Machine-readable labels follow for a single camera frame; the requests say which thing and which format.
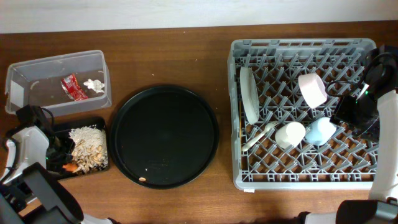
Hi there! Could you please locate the orange carrot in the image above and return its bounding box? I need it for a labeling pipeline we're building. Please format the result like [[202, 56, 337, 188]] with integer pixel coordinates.
[[63, 164, 80, 173]]

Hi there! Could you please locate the light blue cup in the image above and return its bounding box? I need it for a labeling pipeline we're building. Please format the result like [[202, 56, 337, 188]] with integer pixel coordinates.
[[305, 117, 336, 146]]

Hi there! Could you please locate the white paper cup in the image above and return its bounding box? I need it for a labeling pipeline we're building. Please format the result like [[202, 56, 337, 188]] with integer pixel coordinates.
[[275, 121, 306, 149]]

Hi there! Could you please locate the white plastic fork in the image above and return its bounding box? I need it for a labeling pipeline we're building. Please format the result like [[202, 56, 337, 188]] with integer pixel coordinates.
[[242, 121, 279, 152]]

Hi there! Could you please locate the grey plate with food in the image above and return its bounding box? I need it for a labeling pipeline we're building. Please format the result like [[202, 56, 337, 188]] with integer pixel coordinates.
[[239, 67, 259, 124]]

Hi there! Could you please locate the wooden chopstick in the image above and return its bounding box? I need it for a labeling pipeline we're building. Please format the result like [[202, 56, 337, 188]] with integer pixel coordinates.
[[238, 101, 242, 141]]

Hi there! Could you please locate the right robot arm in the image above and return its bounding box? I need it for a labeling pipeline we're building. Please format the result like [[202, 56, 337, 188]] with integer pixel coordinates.
[[295, 45, 397, 224]]

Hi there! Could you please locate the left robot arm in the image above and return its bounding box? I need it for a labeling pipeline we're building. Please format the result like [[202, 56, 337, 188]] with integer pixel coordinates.
[[1, 126, 84, 223]]

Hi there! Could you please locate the grey dishwasher rack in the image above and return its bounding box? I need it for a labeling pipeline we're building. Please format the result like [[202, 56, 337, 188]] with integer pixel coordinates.
[[227, 39, 379, 192]]

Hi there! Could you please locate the black rectangular tray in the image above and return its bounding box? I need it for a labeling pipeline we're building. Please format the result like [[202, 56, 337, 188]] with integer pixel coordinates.
[[52, 117, 109, 180]]

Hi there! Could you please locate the red crumpled wrapper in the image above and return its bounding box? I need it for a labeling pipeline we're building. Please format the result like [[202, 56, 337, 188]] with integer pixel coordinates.
[[61, 73, 88, 101]]

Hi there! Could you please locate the clear plastic bin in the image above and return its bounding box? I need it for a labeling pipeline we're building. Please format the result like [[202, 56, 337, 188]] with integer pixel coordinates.
[[5, 50, 112, 116]]

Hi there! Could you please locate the crumpled white tissue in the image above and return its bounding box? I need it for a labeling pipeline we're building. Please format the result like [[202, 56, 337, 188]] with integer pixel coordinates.
[[83, 79, 104, 93]]

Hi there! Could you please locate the round black tray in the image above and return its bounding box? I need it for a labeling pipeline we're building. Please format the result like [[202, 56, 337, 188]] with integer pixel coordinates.
[[108, 85, 220, 190]]

